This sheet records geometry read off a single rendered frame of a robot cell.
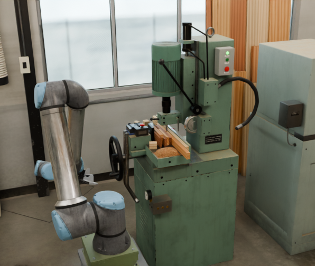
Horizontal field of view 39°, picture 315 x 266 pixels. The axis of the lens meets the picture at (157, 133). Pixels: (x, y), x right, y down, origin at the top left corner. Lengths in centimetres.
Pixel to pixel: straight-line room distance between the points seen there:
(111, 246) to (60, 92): 77
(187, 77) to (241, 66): 164
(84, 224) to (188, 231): 105
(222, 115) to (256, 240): 110
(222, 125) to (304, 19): 217
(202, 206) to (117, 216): 91
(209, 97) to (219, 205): 74
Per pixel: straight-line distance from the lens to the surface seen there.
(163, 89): 270
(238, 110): 426
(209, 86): 268
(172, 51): 265
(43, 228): 373
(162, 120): 280
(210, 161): 282
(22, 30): 371
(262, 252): 341
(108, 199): 216
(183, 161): 266
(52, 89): 211
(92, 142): 414
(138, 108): 415
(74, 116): 226
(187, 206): 290
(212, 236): 311
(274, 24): 443
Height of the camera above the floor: 198
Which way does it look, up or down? 21 degrees down
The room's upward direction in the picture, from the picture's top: 1 degrees counter-clockwise
